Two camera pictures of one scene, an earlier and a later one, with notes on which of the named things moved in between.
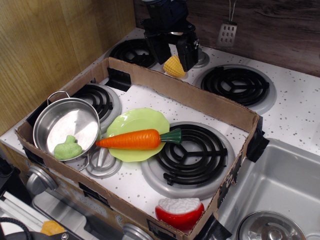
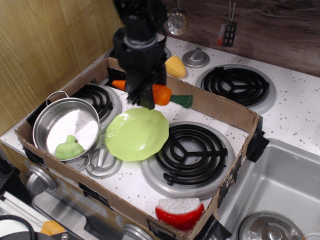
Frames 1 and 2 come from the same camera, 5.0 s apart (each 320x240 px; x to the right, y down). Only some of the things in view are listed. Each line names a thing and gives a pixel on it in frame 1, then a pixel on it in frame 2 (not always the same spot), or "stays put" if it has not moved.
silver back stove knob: x=203 y=59 stays put
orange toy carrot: x=142 y=140 to x=162 y=94
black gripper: x=166 y=16 to x=142 y=53
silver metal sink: x=285 y=177 stays put
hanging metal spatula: x=228 y=30 stays put
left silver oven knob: x=38 y=180 stays put
